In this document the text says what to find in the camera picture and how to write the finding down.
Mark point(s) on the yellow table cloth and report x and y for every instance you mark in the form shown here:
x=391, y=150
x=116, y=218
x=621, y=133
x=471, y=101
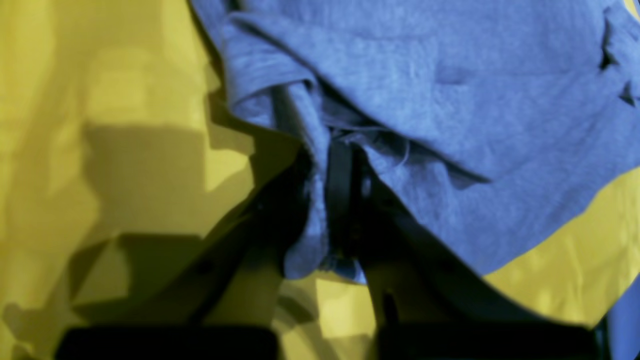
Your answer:
x=117, y=157

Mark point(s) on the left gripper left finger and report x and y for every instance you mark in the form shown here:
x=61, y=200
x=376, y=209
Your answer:
x=222, y=305

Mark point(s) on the grey t-shirt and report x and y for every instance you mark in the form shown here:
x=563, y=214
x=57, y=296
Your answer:
x=495, y=122

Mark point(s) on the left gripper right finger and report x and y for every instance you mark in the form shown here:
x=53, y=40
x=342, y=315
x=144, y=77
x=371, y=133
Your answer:
x=428, y=304

